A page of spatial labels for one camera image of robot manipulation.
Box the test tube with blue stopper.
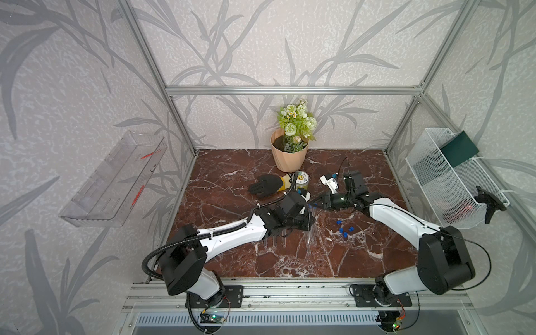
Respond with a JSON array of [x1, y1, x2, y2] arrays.
[[305, 230, 315, 248]]

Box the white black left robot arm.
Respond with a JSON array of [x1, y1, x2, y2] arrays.
[[157, 188, 315, 301]]

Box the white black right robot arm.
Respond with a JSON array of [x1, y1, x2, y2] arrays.
[[310, 171, 475, 299]]

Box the black work glove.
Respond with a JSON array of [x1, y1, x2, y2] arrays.
[[248, 174, 292, 198]]

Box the green yellow labelled round tin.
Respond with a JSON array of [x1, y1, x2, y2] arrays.
[[295, 171, 310, 190]]

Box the beige ribbed flower pot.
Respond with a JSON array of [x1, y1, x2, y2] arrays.
[[270, 128, 308, 173]]

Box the green white artificial flowers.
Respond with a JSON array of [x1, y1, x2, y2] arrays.
[[278, 99, 318, 153]]

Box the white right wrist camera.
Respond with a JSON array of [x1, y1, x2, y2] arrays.
[[320, 174, 339, 194]]

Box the black corrugated cable conduit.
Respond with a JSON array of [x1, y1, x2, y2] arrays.
[[141, 219, 248, 281]]

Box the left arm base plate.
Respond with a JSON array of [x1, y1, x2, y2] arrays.
[[186, 285, 244, 308]]

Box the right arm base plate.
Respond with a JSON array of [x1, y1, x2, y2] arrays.
[[349, 284, 413, 308]]

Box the white wire mesh basket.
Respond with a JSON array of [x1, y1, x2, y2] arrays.
[[406, 128, 510, 229]]

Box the aluminium frame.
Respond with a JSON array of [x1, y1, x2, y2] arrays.
[[133, 1, 535, 315]]

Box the clear plastic wall shelf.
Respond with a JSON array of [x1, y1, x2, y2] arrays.
[[59, 131, 168, 228]]

